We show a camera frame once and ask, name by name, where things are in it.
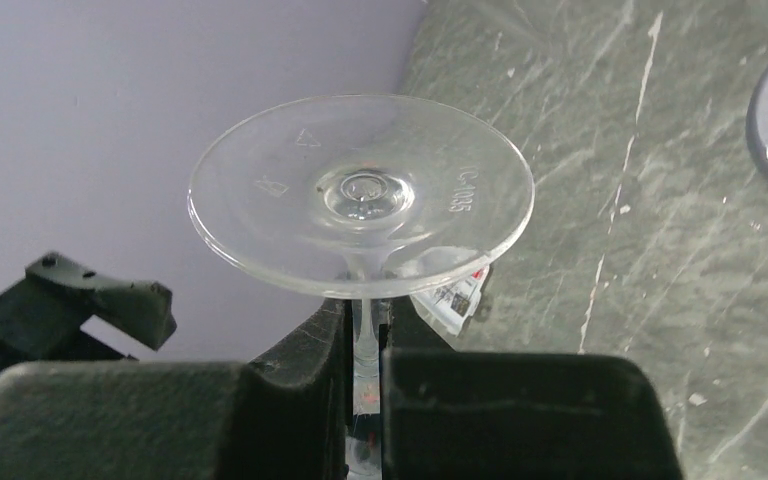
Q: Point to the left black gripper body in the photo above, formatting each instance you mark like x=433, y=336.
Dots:
x=0, y=371

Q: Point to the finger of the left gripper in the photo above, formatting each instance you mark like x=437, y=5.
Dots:
x=42, y=314

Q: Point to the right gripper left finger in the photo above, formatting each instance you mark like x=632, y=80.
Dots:
x=279, y=416

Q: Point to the clear plastic card case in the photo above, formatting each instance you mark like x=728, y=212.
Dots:
x=454, y=304

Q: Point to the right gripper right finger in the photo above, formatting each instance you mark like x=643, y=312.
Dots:
x=450, y=414

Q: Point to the clear wine glass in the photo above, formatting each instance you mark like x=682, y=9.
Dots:
x=364, y=198

